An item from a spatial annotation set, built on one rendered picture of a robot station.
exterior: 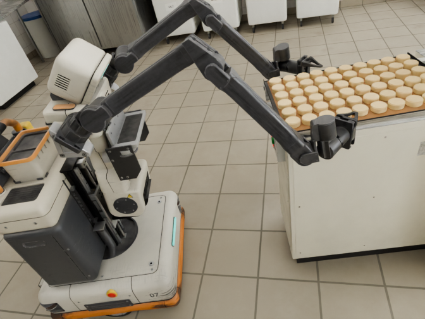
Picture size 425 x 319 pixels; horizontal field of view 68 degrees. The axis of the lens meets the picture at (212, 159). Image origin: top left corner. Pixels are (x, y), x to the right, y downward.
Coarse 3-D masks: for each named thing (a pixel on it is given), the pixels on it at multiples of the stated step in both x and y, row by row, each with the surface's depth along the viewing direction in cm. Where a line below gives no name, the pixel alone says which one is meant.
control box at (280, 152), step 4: (276, 144) 121; (276, 148) 122; (280, 148) 121; (276, 152) 125; (280, 152) 123; (284, 152) 123; (276, 156) 127; (280, 156) 124; (284, 156) 124; (280, 160) 125; (284, 160) 125
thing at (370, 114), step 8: (392, 72) 123; (296, 80) 132; (312, 80) 130; (352, 88) 120; (288, 96) 124; (304, 96) 122; (360, 96) 114; (312, 104) 116; (328, 104) 114; (368, 104) 110; (424, 104) 104; (280, 112) 116; (296, 112) 114; (312, 112) 112; (368, 112) 106; (392, 112) 104; (400, 112) 103; (296, 128) 107; (304, 128) 106
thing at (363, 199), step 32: (384, 128) 110; (416, 128) 110; (288, 160) 119; (320, 160) 119; (352, 160) 119; (384, 160) 119; (416, 160) 119; (288, 192) 132; (320, 192) 130; (352, 192) 130; (384, 192) 130; (416, 192) 130; (288, 224) 151; (320, 224) 143; (352, 224) 143; (384, 224) 143; (416, 224) 143; (320, 256) 164; (352, 256) 164
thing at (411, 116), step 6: (408, 114) 108; (414, 114) 108; (420, 114) 108; (366, 120) 109; (372, 120) 109; (378, 120) 109; (384, 120) 109; (390, 120) 109; (396, 120) 109; (402, 120) 109; (360, 126) 111; (366, 126) 111; (300, 132) 112; (306, 132) 112
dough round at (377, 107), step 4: (372, 104) 106; (376, 104) 105; (380, 104) 105; (384, 104) 105; (372, 108) 105; (376, 108) 104; (380, 108) 104; (384, 108) 103; (376, 112) 105; (380, 112) 104; (384, 112) 104
